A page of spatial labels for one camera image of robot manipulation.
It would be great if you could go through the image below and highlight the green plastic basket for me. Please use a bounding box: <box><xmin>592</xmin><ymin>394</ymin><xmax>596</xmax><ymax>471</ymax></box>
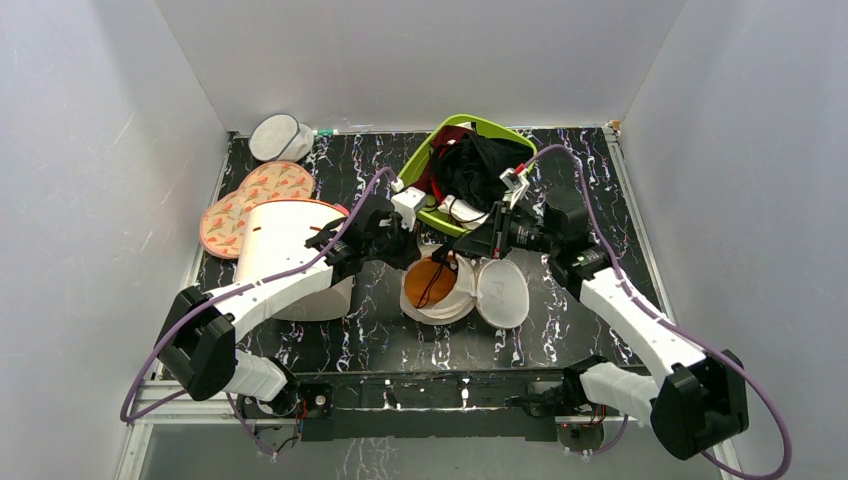
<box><xmin>397</xmin><ymin>114</ymin><xmax>538</xmax><ymax>237</ymax></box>

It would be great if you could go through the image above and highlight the black strappy bra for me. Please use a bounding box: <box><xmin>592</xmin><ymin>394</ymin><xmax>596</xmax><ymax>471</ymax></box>
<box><xmin>434</xmin><ymin>133</ymin><xmax>506</xmax><ymax>213</ymax></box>

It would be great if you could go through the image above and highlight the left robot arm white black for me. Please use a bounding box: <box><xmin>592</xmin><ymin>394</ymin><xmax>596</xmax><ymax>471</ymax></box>
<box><xmin>155</xmin><ymin>210</ymin><xmax>421</xmax><ymax>416</ymax></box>

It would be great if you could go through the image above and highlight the white folded garment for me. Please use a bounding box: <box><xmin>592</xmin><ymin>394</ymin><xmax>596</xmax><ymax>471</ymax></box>
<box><xmin>437</xmin><ymin>195</ymin><xmax>489</xmax><ymax>230</ymax></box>

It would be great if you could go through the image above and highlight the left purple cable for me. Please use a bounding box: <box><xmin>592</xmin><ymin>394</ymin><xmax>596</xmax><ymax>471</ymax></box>
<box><xmin>119</xmin><ymin>166</ymin><xmax>399</xmax><ymax>458</ymax></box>

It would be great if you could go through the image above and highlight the dark red garment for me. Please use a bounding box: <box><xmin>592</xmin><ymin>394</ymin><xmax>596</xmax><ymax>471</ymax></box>
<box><xmin>416</xmin><ymin>122</ymin><xmax>477</xmax><ymax>202</ymax></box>

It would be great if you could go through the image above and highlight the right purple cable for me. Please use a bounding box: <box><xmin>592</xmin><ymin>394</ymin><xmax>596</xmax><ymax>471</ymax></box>
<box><xmin>516</xmin><ymin>144</ymin><xmax>794</xmax><ymax>480</ymax></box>

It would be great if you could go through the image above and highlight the black lace bra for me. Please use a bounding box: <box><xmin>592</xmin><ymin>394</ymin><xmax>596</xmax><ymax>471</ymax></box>
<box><xmin>490</xmin><ymin>138</ymin><xmax>535</xmax><ymax>174</ymax></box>

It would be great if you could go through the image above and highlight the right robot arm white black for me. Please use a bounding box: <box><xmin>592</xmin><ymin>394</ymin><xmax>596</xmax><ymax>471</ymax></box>
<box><xmin>451</xmin><ymin>195</ymin><xmax>749</xmax><ymax>460</ymax></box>

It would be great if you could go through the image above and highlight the floral peach bra wash bag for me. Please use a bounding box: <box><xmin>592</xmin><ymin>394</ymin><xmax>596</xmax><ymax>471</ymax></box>
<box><xmin>199</xmin><ymin>161</ymin><xmax>315</xmax><ymax>259</ymax></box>

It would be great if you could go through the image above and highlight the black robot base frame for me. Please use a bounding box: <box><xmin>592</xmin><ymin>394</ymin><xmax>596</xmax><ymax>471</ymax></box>
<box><xmin>236</xmin><ymin>368</ymin><xmax>623</xmax><ymax>453</ymax></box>

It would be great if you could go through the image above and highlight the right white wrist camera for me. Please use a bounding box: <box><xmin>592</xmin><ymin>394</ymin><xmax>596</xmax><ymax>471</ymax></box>
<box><xmin>499</xmin><ymin>163</ymin><xmax>530</xmax><ymax>210</ymax></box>

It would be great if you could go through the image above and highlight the white grey-trimmed mesh bag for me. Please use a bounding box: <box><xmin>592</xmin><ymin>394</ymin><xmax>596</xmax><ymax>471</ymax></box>
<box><xmin>248</xmin><ymin>114</ymin><xmax>316</xmax><ymax>162</ymax></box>

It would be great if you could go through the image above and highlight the orange bra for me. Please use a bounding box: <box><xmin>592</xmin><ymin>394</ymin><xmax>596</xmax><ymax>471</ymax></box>
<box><xmin>402</xmin><ymin>255</ymin><xmax>458</xmax><ymax>309</ymax></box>

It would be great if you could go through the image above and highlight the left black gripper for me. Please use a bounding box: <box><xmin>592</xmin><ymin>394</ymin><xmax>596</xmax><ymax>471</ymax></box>
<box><xmin>364</xmin><ymin>215</ymin><xmax>421</xmax><ymax>273</ymax></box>

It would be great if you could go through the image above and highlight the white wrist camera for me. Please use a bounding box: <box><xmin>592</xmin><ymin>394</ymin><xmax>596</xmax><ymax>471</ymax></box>
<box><xmin>499</xmin><ymin>163</ymin><xmax>530</xmax><ymax>210</ymax></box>
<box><xmin>390</xmin><ymin>178</ymin><xmax>427</xmax><ymax>231</ymax></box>

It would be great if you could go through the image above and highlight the purple cable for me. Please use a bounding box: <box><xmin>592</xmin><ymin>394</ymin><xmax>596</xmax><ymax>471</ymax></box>
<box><xmin>516</xmin><ymin>144</ymin><xmax>794</xmax><ymax>480</ymax></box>
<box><xmin>119</xmin><ymin>166</ymin><xmax>399</xmax><ymax>458</ymax></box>

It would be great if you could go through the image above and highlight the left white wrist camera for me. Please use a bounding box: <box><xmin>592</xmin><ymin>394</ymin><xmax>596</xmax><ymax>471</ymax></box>
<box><xmin>390</xmin><ymin>178</ymin><xmax>427</xmax><ymax>231</ymax></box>

